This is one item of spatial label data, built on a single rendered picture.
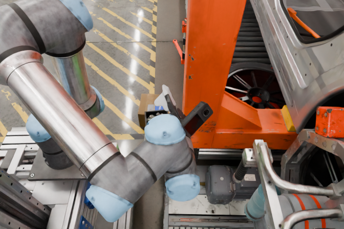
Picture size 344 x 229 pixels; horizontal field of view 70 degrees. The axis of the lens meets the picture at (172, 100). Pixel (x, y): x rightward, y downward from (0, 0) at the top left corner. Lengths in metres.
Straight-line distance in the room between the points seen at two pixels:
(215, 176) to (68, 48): 1.05
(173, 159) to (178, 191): 0.09
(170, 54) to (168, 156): 2.27
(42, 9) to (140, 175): 0.39
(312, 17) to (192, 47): 1.30
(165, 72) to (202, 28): 1.72
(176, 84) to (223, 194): 1.29
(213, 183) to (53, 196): 0.79
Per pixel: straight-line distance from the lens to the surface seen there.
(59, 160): 1.02
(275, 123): 1.35
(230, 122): 1.21
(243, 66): 1.88
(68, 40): 0.63
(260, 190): 1.08
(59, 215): 1.09
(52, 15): 0.60
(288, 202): 0.91
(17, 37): 0.57
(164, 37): 2.96
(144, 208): 1.78
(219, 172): 1.44
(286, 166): 1.16
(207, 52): 0.85
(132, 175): 0.45
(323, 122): 0.90
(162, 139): 0.46
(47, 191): 1.15
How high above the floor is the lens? 1.70
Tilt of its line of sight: 50 degrees down
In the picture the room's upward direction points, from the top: straight up
